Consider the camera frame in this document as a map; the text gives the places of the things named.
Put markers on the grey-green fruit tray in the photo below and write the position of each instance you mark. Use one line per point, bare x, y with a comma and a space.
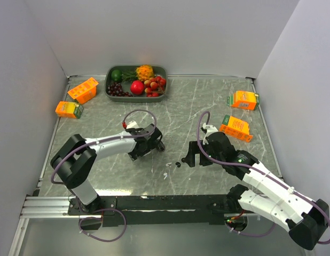
158, 71

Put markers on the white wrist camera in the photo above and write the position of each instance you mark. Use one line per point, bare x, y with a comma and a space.
130, 125
208, 130

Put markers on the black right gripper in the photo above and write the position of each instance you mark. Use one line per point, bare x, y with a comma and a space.
194, 149

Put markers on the orange green box left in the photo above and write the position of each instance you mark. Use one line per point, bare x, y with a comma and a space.
69, 109

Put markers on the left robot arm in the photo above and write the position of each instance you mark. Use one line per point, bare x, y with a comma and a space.
74, 161

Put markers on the green lime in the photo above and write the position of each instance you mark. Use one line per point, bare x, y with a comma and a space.
116, 75

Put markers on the dark grape bunch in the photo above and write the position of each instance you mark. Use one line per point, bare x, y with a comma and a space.
115, 89

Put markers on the green leafy sprig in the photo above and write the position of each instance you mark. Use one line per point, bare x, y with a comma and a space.
129, 75

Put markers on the orange box back right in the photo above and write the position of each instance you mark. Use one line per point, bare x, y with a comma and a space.
244, 100

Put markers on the black earbud charging case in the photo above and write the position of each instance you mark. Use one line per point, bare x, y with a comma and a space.
160, 147

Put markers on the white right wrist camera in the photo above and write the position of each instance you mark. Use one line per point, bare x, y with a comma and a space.
208, 130

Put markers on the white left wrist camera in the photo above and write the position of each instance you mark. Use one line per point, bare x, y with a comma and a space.
130, 125

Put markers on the red apple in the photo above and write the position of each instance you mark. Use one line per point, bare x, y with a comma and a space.
137, 88

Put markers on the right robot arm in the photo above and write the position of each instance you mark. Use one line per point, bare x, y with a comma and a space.
304, 219

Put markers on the aluminium frame rail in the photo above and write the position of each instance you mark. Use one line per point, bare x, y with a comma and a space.
45, 207

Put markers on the orange box back left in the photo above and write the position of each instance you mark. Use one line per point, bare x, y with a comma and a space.
85, 91

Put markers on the red lychee bunch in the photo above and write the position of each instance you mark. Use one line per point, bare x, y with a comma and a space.
155, 86

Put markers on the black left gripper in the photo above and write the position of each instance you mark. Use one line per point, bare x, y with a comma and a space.
134, 156

